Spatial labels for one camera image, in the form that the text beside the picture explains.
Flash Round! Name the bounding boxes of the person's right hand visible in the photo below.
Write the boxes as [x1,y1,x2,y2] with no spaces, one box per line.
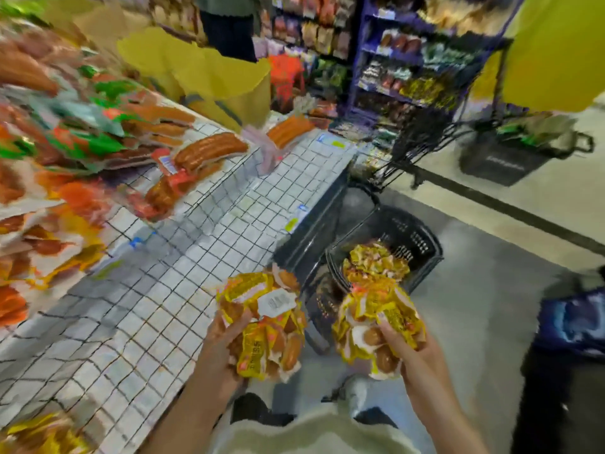
[380,326,453,393]

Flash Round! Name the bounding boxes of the person's left hand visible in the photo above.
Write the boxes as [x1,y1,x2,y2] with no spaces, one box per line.
[193,309,255,407]

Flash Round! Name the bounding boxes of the yellow snack packets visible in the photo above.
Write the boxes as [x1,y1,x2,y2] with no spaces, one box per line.
[333,279,429,379]
[216,264,308,382]

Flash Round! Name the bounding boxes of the tiled white display table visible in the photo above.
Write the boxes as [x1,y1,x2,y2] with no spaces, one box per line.
[0,108,360,454]

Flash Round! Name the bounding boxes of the heap of yellow sausage bundles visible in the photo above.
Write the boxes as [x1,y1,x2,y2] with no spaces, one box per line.
[340,243,412,288]

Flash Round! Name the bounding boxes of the black shopping basket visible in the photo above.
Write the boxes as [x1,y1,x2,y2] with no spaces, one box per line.
[302,205,444,356]

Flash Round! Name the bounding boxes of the red label brown sausage pack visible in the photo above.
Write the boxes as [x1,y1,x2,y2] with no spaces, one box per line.
[127,132,250,221]

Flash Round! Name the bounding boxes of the long orange sausage pack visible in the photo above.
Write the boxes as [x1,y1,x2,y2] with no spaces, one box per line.
[267,116,315,150]

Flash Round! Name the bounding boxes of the pile of sausage packets tier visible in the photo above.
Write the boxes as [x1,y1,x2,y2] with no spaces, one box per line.
[0,66,143,176]

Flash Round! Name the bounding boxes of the person's right forearm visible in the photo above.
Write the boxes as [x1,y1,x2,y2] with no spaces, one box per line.
[401,378,488,454]

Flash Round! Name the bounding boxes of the person's left forearm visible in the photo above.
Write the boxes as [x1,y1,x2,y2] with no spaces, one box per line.
[142,387,247,454]

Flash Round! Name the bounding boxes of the person's right shoe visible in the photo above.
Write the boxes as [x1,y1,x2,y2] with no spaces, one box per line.
[331,373,372,419]

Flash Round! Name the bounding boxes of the black basket holding groceries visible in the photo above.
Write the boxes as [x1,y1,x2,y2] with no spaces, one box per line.
[460,113,597,188]

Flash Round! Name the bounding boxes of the black shorts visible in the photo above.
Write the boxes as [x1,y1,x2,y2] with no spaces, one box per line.
[231,392,398,431]

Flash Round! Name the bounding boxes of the dark blue display stand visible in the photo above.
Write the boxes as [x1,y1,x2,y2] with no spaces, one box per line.
[510,269,605,454]

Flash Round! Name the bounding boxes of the blue yellow price label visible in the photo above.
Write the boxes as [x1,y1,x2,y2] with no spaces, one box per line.
[316,134,353,154]
[284,203,311,235]

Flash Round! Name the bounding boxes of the yellow bin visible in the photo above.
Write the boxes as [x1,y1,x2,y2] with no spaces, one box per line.
[175,52,274,129]
[42,0,119,48]
[118,28,195,81]

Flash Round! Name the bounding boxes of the red stool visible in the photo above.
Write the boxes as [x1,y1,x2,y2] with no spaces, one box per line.
[269,54,306,114]

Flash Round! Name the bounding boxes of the blue goods rack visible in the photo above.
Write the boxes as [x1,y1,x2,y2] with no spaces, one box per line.
[345,0,526,138]

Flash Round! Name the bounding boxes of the yellow display panel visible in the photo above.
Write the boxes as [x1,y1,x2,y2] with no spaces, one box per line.
[473,0,605,114]

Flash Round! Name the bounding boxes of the store shelving with packaged goods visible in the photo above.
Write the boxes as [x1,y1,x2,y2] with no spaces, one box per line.
[146,0,355,100]

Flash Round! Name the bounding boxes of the black wire shopping cart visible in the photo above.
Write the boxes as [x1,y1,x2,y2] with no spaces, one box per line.
[350,42,512,190]

